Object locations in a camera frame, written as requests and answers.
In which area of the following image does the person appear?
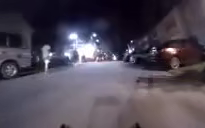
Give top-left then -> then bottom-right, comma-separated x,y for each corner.
40,43 -> 53,74

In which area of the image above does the dark car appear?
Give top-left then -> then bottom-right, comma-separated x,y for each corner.
128,46 -> 164,66
49,55 -> 71,67

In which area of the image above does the grey asphalt road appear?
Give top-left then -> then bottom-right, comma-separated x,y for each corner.
0,60 -> 205,128

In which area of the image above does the white van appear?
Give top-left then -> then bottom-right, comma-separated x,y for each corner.
0,30 -> 33,80

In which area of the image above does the red car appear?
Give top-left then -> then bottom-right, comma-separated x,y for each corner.
160,38 -> 203,70

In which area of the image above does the building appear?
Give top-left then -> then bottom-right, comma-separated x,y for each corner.
0,13 -> 36,51
136,0 -> 205,51

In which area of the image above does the street lamp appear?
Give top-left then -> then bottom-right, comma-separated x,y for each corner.
69,32 -> 80,63

